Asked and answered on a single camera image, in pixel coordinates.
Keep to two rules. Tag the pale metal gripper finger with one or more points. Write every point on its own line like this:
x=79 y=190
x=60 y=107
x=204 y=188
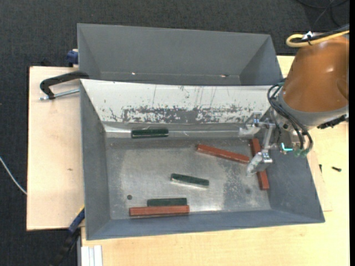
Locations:
x=249 y=130
x=259 y=162

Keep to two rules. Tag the red-brown flat block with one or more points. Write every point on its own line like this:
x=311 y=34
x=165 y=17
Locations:
x=159 y=211
x=222 y=153
x=263 y=180

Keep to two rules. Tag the small black screw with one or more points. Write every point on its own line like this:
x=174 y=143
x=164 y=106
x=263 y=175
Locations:
x=336 y=169

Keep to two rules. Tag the dark green flat block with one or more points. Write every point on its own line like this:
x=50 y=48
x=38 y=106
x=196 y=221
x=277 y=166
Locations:
x=190 y=180
x=149 y=133
x=166 y=202

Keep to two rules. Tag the grey metal bin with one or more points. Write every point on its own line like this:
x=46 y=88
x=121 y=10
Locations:
x=166 y=162

